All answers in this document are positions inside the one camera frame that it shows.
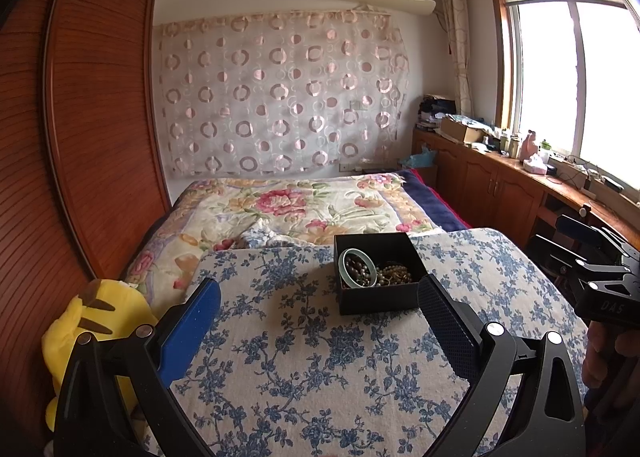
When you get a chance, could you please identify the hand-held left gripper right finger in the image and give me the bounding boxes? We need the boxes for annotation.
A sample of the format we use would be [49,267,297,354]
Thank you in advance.
[416,273,586,457]

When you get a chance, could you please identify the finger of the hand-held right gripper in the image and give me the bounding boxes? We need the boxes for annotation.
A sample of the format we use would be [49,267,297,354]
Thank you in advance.
[530,234,628,288]
[555,206,637,264]

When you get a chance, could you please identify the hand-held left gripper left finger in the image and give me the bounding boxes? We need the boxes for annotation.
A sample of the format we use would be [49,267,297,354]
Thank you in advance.
[52,277,223,457]

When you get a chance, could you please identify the black box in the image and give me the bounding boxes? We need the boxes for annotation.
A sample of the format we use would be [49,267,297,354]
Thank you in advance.
[333,232,430,316]

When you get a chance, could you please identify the pearl necklace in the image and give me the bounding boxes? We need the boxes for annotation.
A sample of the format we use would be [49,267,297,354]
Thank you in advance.
[375,261,413,285]

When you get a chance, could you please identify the brown wooden bead bracelet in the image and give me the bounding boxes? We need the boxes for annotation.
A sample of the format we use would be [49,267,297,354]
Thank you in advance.
[345,257,376,286]

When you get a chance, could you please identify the pale green jade bangle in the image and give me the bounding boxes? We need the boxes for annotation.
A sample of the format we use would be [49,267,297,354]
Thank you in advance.
[338,248,377,289]

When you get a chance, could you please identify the person's right hand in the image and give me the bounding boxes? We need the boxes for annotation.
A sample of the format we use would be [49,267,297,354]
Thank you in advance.
[581,322,640,392]

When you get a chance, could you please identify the wooden cabinet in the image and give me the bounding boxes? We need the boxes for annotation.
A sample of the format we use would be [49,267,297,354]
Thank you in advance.
[411,127,640,283]

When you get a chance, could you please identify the blue floral cloth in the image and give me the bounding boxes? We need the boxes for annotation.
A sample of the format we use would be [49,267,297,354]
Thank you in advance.
[145,227,591,457]

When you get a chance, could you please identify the yellow plush toy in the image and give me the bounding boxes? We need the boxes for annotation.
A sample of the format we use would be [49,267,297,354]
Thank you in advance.
[41,278,161,433]

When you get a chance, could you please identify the navy blanket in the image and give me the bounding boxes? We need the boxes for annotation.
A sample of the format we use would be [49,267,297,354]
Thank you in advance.
[400,168,473,233]

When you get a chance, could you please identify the cardboard box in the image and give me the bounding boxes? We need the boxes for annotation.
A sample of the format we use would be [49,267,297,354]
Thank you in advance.
[439,114,485,144]

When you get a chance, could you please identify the window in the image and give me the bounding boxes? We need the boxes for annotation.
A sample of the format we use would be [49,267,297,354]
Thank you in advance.
[489,0,640,198]

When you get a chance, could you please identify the colourful floral quilt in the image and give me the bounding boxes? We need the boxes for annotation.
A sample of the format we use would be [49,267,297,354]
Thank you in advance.
[122,172,441,298]

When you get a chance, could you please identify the blue plastic bag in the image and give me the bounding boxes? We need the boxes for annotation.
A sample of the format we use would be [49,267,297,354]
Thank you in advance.
[398,146,438,169]

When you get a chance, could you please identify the pile of clothes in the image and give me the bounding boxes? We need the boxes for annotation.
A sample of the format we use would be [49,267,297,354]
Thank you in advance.
[416,94,458,133]

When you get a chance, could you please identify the beige window curtain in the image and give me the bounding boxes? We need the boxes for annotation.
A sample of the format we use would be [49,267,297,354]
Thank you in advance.
[437,0,476,120]

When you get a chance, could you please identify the wooden wardrobe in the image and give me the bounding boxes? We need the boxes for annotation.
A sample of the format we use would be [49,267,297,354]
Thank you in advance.
[0,0,173,438]

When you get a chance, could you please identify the sheer curtain with circles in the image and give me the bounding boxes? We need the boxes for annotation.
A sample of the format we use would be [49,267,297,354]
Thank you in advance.
[152,7,408,177]

